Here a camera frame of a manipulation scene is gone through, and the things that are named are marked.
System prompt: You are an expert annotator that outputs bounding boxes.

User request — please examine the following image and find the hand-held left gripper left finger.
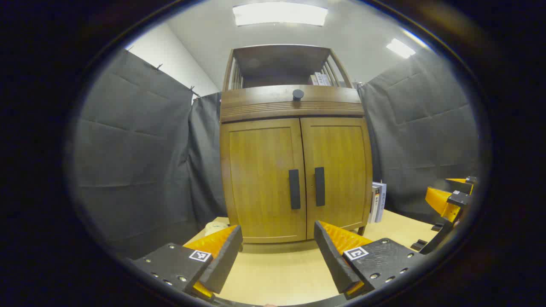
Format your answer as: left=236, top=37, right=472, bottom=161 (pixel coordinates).
left=128, top=225, right=244, bottom=301

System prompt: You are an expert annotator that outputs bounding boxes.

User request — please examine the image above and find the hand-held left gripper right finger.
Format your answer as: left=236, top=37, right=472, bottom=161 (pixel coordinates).
left=314, top=220, right=425, bottom=300

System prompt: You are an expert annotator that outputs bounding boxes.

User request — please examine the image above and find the brown wooden cabinet door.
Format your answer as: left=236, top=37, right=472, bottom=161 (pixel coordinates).
left=221, top=118, right=307, bottom=243
left=300, top=117, right=373, bottom=240

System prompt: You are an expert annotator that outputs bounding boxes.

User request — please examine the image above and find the brown wooden shoe cabinet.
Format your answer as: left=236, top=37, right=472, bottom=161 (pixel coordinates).
left=219, top=44, right=374, bottom=244

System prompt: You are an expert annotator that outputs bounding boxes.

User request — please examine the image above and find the cream round object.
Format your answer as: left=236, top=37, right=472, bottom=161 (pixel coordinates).
left=205, top=221, right=231, bottom=236

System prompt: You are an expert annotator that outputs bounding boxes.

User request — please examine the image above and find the grey spine book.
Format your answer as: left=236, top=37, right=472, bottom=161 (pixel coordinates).
left=376, top=182, right=387, bottom=222

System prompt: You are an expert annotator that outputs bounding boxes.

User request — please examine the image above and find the black backdrop cloth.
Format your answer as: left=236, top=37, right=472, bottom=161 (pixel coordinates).
left=68, top=48, right=482, bottom=256

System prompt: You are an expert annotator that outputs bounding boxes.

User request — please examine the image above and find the small ceiling light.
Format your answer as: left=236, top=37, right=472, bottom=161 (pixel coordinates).
left=386, top=38, right=416, bottom=59

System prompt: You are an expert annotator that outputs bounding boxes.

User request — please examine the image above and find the large rectangular ceiling light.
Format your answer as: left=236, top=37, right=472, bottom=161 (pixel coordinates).
left=232, top=2, right=329, bottom=27

